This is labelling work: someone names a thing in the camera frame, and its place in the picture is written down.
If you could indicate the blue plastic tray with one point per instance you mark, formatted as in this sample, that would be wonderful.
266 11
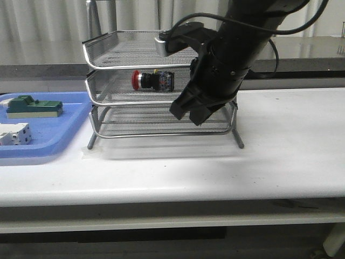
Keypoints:
51 135

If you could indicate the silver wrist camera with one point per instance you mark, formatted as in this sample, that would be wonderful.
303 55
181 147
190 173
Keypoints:
163 44

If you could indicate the mesh tray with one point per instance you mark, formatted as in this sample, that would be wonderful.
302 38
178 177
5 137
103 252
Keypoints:
132 49
110 87
130 121

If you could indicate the grey metal rack frame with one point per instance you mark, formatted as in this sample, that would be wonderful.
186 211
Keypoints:
95 31

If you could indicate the red emergency stop button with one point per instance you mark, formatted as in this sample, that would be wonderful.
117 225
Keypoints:
160 81

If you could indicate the green terminal block module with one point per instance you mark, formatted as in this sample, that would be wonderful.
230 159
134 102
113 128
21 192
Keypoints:
26 107

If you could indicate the white table leg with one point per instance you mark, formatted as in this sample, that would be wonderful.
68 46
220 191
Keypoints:
334 240

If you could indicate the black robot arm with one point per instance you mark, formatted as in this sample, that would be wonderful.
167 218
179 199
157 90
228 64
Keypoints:
249 22

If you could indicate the grey stone counter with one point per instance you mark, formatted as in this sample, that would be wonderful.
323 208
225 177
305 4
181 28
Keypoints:
41 66

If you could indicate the white circuit breaker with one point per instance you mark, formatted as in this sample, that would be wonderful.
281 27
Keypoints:
15 134

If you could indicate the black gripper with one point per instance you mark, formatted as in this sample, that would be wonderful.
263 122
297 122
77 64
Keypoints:
215 79

